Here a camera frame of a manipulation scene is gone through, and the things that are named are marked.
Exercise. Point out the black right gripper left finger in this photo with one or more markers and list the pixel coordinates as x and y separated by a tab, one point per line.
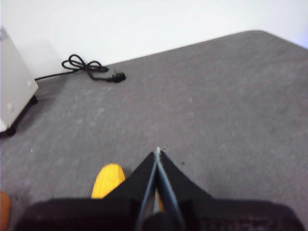
101	214

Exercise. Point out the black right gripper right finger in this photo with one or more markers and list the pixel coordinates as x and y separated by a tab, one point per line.
228	216

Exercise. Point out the brown potato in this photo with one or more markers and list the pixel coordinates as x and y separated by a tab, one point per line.
4	209

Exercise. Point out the yellow corn cob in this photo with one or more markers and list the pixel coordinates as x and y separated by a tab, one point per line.
108	179

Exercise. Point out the white Toshiba toaster oven body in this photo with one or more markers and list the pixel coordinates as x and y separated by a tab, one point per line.
14	84

